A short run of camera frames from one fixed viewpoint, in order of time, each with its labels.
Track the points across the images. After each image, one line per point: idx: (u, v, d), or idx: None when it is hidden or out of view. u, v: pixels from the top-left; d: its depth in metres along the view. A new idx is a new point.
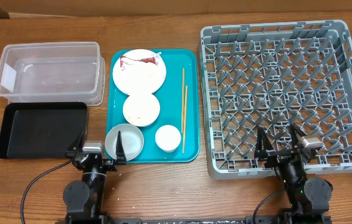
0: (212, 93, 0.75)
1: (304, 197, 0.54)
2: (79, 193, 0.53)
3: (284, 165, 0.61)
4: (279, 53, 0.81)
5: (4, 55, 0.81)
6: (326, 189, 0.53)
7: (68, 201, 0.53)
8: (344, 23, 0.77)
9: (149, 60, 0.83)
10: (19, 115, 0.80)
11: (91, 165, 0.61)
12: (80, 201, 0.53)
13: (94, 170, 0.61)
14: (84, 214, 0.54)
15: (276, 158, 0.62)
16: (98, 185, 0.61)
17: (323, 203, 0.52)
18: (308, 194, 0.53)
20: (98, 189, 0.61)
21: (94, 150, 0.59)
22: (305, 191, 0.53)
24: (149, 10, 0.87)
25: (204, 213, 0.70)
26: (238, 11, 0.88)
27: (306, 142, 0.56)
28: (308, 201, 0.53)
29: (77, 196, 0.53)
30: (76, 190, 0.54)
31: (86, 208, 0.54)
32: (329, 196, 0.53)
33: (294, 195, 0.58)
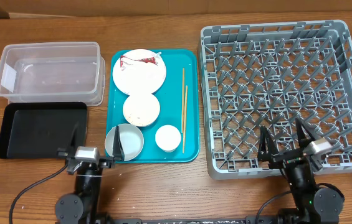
0: (212, 93, 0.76)
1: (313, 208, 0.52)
2: (71, 209, 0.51)
3: (290, 169, 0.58)
4: (279, 53, 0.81)
5: (4, 55, 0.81)
6: (337, 203, 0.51)
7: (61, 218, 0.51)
8: (344, 23, 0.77)
9: (149, 60, 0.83)
10: (19, 115, 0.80)
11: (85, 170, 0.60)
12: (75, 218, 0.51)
13: (88, 173, 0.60)
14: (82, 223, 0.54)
15: (282, 163, 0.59)
16: (93, 188, 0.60)
17: (333, 216, 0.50)
18: (316, 207, 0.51)
20: (94, 193, 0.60)
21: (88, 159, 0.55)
22: (314, 204, 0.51)
24: (149, 10, 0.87)
25: (204, 213, 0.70)
26: (238, 11, 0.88)
27: (317, 149, 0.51)
28: (317, 213, 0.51)
29: (70, 211, 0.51)
30: (68, 205, 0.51)
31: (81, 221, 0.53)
32: (339, 210, 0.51)
33: (301, 200, 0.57)
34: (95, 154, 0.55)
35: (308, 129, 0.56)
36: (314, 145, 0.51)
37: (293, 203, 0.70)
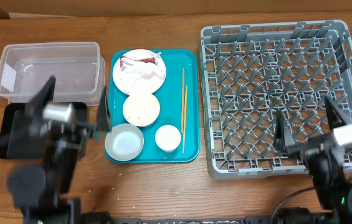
0: (212, 93, 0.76)
1: (345, 207, 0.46)
2: (29, 182, 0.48)
3: (312, 161, 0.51)
4: (279, 53, 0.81)
5: (4, 55, 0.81)
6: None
7: (16, 191, 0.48)
8: (344, 24, 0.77)
9: (149, 60, 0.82)
10: (19, 115, 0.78)
11: (59, 135, 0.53)
12: (30, 191, 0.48)
13: (61, 141, 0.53)
14: (46, 202, 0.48)
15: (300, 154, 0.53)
16: (65, 158, 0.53)
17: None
18: None
20: (65, 167, 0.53)
21: (60, 121, 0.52)
22: (349, 203, 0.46)
24: (149, 10, 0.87)
25: (204, 213, 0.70)
26: (238, 12, 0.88)
27: (339, 142, 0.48)
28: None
29: (28, 185, 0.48)
30: (27, 178, 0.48)
31: (42, 198, 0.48)
32: None
33: (328, 199, 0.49)
34: (70, 117, 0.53)
35: (341, 115, 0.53)
36: (336, 136, 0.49)
37: (293, 203, 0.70)
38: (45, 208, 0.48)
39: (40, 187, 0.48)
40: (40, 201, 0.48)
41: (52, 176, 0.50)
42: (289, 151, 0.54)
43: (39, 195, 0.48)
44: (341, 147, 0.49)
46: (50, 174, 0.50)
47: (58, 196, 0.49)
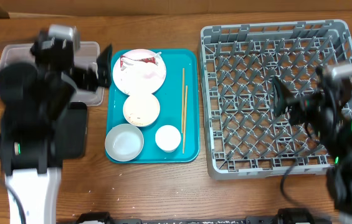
0: (212, 93, 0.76)
1: None
2: (20, 75, 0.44)
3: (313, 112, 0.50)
4: (279, 53, 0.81)
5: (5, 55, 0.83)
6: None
7: (2, 85, 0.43)
8: (344, 23, 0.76)
9: (149, 60, 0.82)
10: None
11: (58, 62, 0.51)
12: (20, 83, 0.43)
13: (64, 74, 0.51)
14: (30, 119, 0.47)
15: (300, 106, 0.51)
16: (62, 87, 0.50)
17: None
18: None
20: (60, 94, 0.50)
21: (64, 37, 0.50)
22: None
24: (149, 9, 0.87)
25: (204, 214, 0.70)
26: (238, 11, 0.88)
27: (335, 71, 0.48)
28: None
29: (14, 78, 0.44)
30: (17, 72, 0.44)
31: (28, 94, 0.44)
32: None
33: (340, 141, 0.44)
34: (73, 35, 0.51)
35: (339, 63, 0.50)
36: (332, 69, 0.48)
37: (292, 203, 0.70)
38: (31, 121, 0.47)
39: (25, 82, 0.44)
40: (26, 116, 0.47)
41: (41, 88, 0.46)
42: (292, 104, 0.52)
43: (25, 104, 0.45)
44: (339, 78, 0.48)
46: (40, 82, 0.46)
47: (45, 111, 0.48)
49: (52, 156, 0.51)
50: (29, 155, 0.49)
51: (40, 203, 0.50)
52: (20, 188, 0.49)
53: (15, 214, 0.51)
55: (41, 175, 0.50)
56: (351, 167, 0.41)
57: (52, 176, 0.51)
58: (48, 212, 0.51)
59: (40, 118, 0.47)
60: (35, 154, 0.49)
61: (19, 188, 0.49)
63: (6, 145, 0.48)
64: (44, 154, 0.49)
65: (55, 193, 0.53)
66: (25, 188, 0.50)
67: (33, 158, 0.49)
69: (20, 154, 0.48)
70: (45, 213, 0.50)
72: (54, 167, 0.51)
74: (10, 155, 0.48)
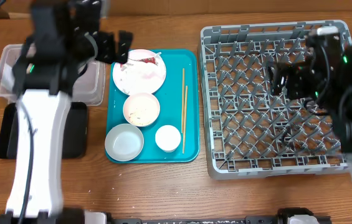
0: (212, 93, 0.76)
1: (351, 69, 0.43)
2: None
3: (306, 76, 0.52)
4: (279, 53, 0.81)
5: (4, 55, 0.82)
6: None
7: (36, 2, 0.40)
8: (344, 23, 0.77)
9: (149, 60, 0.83)
10: None
11: (85, 19, 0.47)
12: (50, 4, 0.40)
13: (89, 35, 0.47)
14: (49, 45, 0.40)
15: (283, 79, 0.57)
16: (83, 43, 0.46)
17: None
18: None
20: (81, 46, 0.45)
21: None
22: (349, 58, 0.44)
24: (149, 10, 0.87)
25: (204, 213, 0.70)
26: (238, 12, 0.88)
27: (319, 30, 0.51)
28: None
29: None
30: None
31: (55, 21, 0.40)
32: None
33: (336, 88, 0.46)
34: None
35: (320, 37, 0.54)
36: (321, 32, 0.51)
37: (293, 203, 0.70)
38: (47, 49, 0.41)
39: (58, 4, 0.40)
40: (41, 36, 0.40)
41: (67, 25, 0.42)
42: (286, 73, 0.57)
43: (47, 33, 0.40)
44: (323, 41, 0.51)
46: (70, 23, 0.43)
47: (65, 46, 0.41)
49: (63, 83, 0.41)
50: (40, 76, 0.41)
51: (48, 127, 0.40)
52: (31, 108, 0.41)
53: (23, 145, 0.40)
55: (52, 96, 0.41)
56: None
57: (63, 100, 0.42)
58: (55, 146, 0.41)
59: (56, 38, 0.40)
60: (47, 75, 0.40)
61: (30, 106, 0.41)
63: (19, 65, 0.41)
64: (54, 76, 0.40)
65: (63, 126, 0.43)
66: (37, 109, 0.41)
67: (43, 78, 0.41)
69: (32, 72, 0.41)
70: (52, 141, 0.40)
72: (66, 94, 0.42)
74: (21, 76, 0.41)
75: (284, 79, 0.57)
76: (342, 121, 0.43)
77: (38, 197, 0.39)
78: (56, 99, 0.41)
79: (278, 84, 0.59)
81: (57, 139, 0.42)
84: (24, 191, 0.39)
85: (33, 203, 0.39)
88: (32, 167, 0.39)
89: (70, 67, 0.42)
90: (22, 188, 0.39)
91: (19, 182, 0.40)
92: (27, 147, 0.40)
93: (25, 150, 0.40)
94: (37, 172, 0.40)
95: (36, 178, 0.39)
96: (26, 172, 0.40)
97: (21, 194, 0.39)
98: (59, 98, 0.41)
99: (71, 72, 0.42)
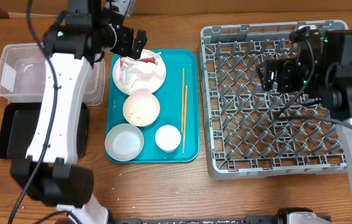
0: (212, 93, 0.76)
1: (333, 48, 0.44)
2: None
3: (293, 70, 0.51)
4: (279, 53, 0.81)
5: (4, 55, 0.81)
6: None
7: None
8: (344, 23, 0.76)
9: (150, 60, 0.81)
10: (19, 114, 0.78)
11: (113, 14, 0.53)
12: None
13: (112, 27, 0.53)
14: (80, 20, 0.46)
15: (270, 74, 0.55)
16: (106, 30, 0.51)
17: None
18: (334, 33, 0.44)
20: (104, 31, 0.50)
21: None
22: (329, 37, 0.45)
24: (149, 9, 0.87)
25: (204, 213, 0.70)
26: (238, 11, 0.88)
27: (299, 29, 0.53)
28: (339, 40, 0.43)
29: None
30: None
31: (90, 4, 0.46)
32: None
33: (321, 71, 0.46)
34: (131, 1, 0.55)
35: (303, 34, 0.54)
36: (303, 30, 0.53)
37: (293, 203, 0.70)
38: (78, 23, 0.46)
39: None
40: (75, 10, 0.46)
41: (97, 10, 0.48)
42: (276, 68, 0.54)
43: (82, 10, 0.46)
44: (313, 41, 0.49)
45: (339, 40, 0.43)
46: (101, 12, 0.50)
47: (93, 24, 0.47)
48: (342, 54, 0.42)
49: (88, 50, 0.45)
50: (68, 41, 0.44)
51: (71, 85, 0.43)
52: (57, 66, 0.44)
53: (48, 99, 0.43)
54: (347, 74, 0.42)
55: (76, 59, 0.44)
56: (338, 71, 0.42)
57: (86, 65, 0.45)
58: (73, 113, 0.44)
59: (87, 13, 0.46)
60: (75, 40, 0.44)
61: (57, 65, 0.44)
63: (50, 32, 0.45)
64: (81, 44, 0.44)
65: (83, 92, 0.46)
66: (63, 67, 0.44)
67: (71, 42, 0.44)
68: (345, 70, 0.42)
69: (62, 37, 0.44)
70: (73, 99, 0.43)
72: (88, 61, 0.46)
74: (52, 39, 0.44)
75: (274, 75, 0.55)
76: (328, 91, 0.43)
77: (56, 146, 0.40)
78: (80, 61, 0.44)
79: (269, 79, 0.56)
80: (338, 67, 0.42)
81: (78, 101, 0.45)
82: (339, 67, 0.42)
84: (43, 140, 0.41)
85: (51, 152, 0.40)
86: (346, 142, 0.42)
88: (53, 120, 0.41)
89: (96, 40, 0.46)
90: (40, 139, 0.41)
91: (38, 132, 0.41)
92: (51, 101, 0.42)
93: (47, 105, 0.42)
94: (58, 124, 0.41)
95: (57, 130, 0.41)
96: (47, 122, 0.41)
97: (40, 142, 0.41)
98: (83, 61, 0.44)
99: (96, 43, 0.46)
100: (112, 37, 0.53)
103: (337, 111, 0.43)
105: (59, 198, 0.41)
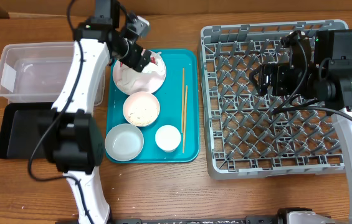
0: (212, 93, 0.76)
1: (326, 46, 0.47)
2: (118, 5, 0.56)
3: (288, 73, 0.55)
4: (279, 53, 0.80)
5: (4, 55, 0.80)
6: (351, 37, 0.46)
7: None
8: (344, 23, 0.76)
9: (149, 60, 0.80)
10: (19, 115, 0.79)
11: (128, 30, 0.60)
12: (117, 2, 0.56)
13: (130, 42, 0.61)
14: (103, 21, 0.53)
15: (265, 78, 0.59)
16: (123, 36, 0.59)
17: (346, 40, 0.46)
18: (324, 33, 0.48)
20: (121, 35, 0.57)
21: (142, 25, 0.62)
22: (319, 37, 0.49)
24: (149, 9, 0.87)
25: (204, 213, 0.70)
26: (238, 11, 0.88)
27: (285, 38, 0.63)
28: (328, 37, 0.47)
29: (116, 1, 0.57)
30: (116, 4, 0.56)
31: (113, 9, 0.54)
32: None
33: (314, 70, 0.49)
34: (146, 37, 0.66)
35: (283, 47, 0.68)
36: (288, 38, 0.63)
37: (293, 203, 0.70)
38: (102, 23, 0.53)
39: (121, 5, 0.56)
40: (99, 15, 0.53)
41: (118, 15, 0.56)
42: (271, 71, 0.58)
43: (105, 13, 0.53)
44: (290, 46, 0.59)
45: (329, 38, 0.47)
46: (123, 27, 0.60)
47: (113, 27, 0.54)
48: (332, 49, 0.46)
49: (109, 43, 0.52)
50: (92, 33, 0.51)
51: (94, 61, 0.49)
52: (85, 45, 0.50)
53: (73, 70, 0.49)
54: (339, 68, 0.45)
55: (99, 43, 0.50)
56: (330, 66, 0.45)
57: (106, 50, 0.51)
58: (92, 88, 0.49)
59: (109, 18, 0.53)
60: (101, 30, 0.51)
61: (85, 46, 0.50)
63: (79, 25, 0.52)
64: (103, 37, 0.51)
65: (100, 73, 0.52)
66: (89, 47, 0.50)
67: (98, 32, 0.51)
68: (337, 64, 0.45)
69: (88, 28, 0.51)
70: (93, 75, 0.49)
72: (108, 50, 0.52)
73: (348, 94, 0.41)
74: (80, 30, 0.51)
75: (268, 78, 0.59)
76: (323, 83, 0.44)
77: (77, 102, 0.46)
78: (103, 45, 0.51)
79: (264, 83, 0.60)
80: (329, 62, 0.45)
81: (96, 79, 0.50)
82: (330, 61, 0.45)
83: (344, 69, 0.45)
84: (67, 98, 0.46)
85: (73, 107, 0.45)
86: (341, 132, 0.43)
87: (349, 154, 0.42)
88: (77, 85, 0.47)
89: (116, 36, 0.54)
90: (65, 100, 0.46)
91: (64, 93, 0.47)
92: (75, 71, 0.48)
93: (72, 74, 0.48)
94: (81, 86, 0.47)
95: (79, 91, 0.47)
96: (71, 86, 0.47)
97: (65, 98, 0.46)
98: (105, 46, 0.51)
99: (116, 39, 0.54)
100: (124, 48, 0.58)
103: (332, 101, 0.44)
105: (73, 152, 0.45)
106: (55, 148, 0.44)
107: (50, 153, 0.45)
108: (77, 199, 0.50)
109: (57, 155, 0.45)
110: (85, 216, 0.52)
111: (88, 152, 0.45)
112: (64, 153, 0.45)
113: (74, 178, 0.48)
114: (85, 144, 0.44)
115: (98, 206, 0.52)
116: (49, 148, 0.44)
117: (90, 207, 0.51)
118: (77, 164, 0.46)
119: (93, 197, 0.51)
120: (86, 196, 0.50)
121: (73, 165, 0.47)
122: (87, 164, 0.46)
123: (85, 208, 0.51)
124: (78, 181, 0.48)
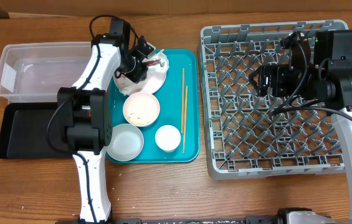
0: (212, 93, 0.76)
1: (327, 45, 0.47)
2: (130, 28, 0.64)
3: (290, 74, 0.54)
4: (279, 53, 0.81)
5: (4, 55, 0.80)
6: (349, 37, 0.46)
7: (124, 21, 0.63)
8: (344, 23, 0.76)
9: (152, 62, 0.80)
10: (19, 115, 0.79)
11: (136, 50, 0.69)
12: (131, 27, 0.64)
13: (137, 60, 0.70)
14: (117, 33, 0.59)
15: (265, 79, 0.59)
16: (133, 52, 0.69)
17: (346, 41, 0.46)
18: (323, 34, 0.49)
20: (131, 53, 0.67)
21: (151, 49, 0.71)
22: (319, 37, 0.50)
24: (149, 9, 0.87)
25: (204, 214, 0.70)
26: (238, 11, 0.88)
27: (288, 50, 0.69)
28: (328, 38, 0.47)
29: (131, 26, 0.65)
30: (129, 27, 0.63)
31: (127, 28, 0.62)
32: None
33: (314, 71, 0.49)
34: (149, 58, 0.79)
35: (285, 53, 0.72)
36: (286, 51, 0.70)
37: (293, 203, 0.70)
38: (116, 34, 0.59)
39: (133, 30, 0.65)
40: (114, 32, 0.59)
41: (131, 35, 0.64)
42: (270, 72, 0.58)
43: (120, 28, 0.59)
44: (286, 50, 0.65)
45: (328, 38, 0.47)
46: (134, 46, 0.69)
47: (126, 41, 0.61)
48: (333, 50, 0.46)
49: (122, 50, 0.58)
50: (108, 40, 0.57)
51: (109, 58, 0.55)
52: (101, 46, 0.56)
53: (90, 63, 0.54)
54: (339, 68, 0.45)
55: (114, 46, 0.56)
56: (330, 66, 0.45)
57: (118, 53, 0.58)
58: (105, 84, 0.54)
59: (122, 33, 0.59)
60: (116, 39, 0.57)
61: (101, 46, 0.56)
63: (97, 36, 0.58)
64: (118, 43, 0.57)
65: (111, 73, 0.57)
66: (104, 47, 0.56)
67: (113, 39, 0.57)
68: (337, 65, 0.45)
69: (105, 37, 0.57)
70: (108, 68, 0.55)
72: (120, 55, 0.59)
73: (348, 94, 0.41)
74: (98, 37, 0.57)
75: (268, 79, 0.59)
76: (323, 83, 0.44)
77: (94, 84, 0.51)
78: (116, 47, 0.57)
79: (264, 84, 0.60)
80: (329, 62, 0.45)
81: (108, 75, 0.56)
82: (330, 62, 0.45)
83: (344, 69, 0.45)
84: (85, 79, 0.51)
85: (90, 87, 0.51)
86: (341, 131, 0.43)
87: (349, 154, 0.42)
88: (93, 73, 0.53)
89: (128, 46, 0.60)
90: (83, 81, 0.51)
91: (82, 77, 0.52)
92: (92, 64, 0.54)
93: (90, 65, 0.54)
94: (96, 73, 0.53)
95: (95, 76, 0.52)
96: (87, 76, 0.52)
97: (83, 80, 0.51)
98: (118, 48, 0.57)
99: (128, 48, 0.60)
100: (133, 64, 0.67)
103: (332, 101, 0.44)
105: (86, 129, 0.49)
106: (69, 124, 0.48)
107: (65, 129, 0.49)
108: (83, 185, 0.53)
109: (71, 130, 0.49)
110: (87, 206, 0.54)
111: (99, 129, 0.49)
112: (78, 129, 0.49)
113: (83, 157, 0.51)
114: (96, 120, 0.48)
115: (101, 197, 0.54)
116: (64, 124, 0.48)
117: (93, 196, 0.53)
118: (88, 142, 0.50)
119: (98, 183, 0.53)
120: (91, 181, 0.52)
121: (83, 144, 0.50)
122: (97, 142, 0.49)
123: (89, 196, 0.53)
124: (86, 161, 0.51)
